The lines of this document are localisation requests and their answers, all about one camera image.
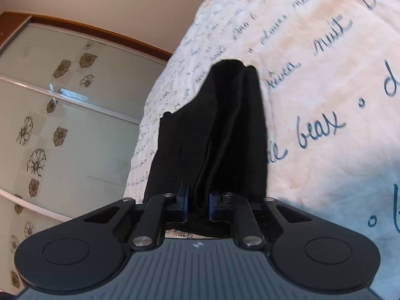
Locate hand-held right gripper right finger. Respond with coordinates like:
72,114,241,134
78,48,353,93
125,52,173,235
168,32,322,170
208,190,309,252

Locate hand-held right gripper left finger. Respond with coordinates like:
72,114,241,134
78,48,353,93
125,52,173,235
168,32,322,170
84,182,190,251

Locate black pants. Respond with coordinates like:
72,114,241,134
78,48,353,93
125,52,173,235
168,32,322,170
144,59,270,238

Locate frosted glass floral wardrobe door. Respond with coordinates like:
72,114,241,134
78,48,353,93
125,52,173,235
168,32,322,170
0,11,173,292

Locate white script-printed bed sheet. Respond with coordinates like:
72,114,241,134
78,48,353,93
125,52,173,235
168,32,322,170
123,0,400,300

